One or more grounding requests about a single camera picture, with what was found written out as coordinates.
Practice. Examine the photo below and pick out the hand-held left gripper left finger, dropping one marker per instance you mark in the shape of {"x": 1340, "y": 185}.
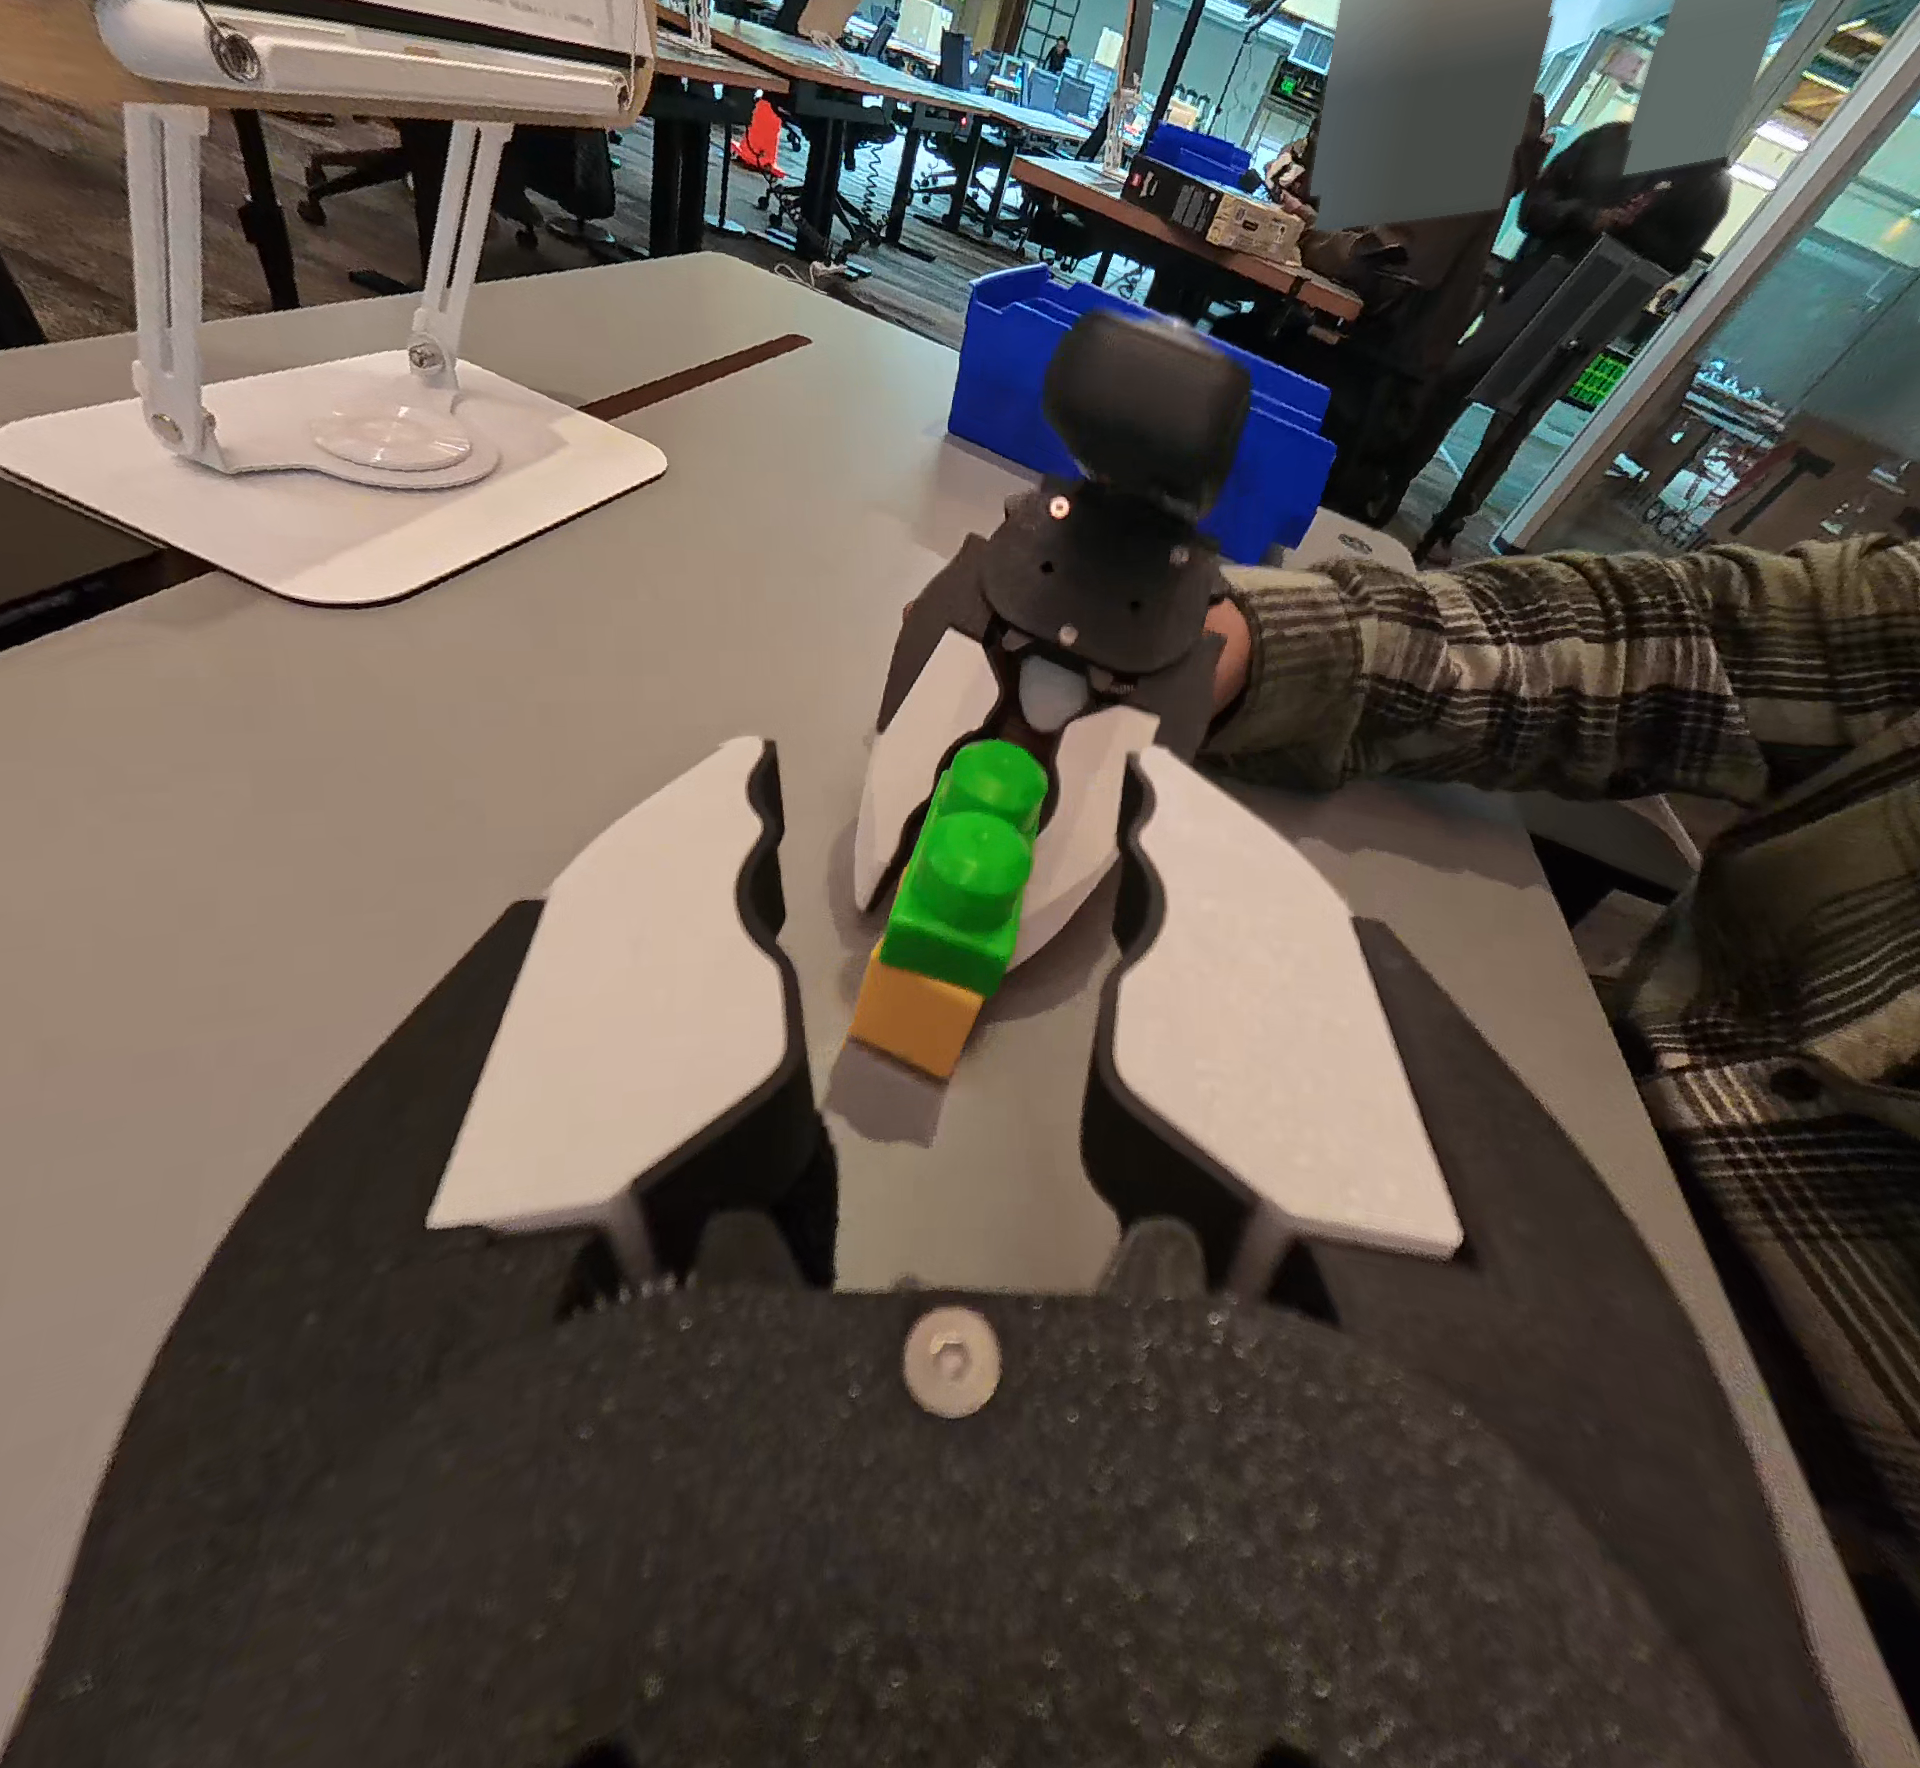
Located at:
{"x": 615, "y": 1033}

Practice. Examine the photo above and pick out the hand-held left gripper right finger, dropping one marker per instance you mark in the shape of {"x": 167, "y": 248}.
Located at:
{"x": 1275, "y": 1049}

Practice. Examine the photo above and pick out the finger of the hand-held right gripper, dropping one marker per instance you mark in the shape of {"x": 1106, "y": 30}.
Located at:
{"x": 1088, "y": 823}
{"x": 908, "y": 779}

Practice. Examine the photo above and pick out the green two-stud block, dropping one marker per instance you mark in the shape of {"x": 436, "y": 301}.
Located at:
{"x": 953, "y": 929}

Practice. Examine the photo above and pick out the blue plastic bin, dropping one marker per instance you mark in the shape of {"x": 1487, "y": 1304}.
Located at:
{"x": 1004, "y": 373}

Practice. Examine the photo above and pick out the yellow two-stud block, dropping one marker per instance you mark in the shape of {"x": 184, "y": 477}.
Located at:
{"x": 914, "y": 1019}

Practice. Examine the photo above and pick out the person's right hand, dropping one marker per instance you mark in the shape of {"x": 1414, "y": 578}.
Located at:
{"x": 1230, "y": 659}

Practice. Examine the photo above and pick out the white cardboard box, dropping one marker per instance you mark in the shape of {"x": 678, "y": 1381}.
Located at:
{"x": 1257, "y": 228}

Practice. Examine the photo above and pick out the black cardboard box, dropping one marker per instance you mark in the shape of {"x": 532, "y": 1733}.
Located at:
{"x": 1179, "y": 196}

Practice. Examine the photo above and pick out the wooden desk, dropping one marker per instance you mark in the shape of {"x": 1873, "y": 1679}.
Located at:
{"x": 1080, "y": 186}

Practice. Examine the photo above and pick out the person's plaid shirt torso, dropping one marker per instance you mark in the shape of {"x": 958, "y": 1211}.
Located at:
{"x": 1801, "y": 1049}

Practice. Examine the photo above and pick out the orange traffic cone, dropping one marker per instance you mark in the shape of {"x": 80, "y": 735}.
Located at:
{"x": 760, "y": 132}

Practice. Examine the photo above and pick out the white document stand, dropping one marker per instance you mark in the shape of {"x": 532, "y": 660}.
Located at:
{"x": 374, "y": 522}

